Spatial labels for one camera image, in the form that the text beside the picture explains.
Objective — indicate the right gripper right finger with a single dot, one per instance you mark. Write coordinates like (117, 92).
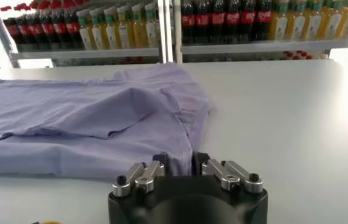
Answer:
(225, 175)

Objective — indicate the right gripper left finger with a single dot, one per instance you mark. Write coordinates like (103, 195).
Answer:
(140, 178)

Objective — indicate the purple t-shirt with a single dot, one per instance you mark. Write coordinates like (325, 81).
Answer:
(70, 106)

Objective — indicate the grey metal shelf unit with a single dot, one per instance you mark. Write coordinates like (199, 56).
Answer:
(268, 46)
(85, 54)

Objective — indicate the cola bottle red cap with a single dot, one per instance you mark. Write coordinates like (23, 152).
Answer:
(47, 29)
(35, 30)
(232, 19)
(248, 18)
(202, 20)
(10, 32)
(264, 17)
(217, 19)
(72, 28)
(188, 21)
(59, 28)
(22, 30)

